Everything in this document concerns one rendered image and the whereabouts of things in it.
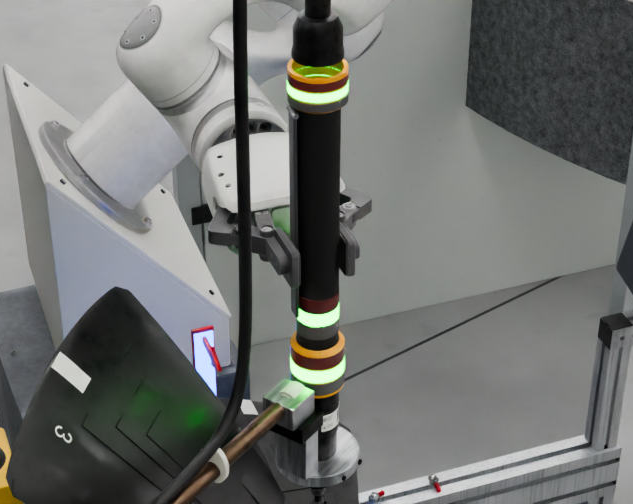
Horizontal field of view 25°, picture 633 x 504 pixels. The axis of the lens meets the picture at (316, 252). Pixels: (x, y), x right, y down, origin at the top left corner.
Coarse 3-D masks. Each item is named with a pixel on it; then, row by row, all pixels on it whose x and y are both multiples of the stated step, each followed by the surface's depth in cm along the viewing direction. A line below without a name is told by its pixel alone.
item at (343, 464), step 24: (264, 408) 114; (288, 408) 113; (312, 408) 115; (288, 432) 115; (312, 432) 115; (288, 456) 118; (312, 456) 118; (336, 456) 121; (312, 480) 119; (336, 480) 119
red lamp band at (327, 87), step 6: (330, 66) 104; (348, 72) 102; (288, 78) 102; (342, 78) 101; (348, 78) 102; (294, 84) 101; (300, 84) 101; (306, 84) 100; (312, 84) 100; (318, 84) 100; (324, 84) 100; (330, 84) 100; (336, 84) 101; (342, 84) 101; (306, 90) 101; (312, 90) 101; (318, 90) 101; (324, 90) 101; (330, 90) 101
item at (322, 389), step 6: (294, 378) 116; (342, 378) 116; (306, 384) 115; (312, 384) 115; (324, 384) 115; (330, 384) 115; (336, 384) 116; (342, 384) 117; (318, 390) 115; (324, 390) 115; (330, 390) 116; (336, 390) 116
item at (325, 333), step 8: (296, 320) 114; (296, 328) 114; (304, 328) 113; (312, 328) 113; (320, 328) 113; (328, 328) 113; (336, 328) 114; (304, 336) 113; (312, 336) 113; (320, 336) 113; (328, 336) 113
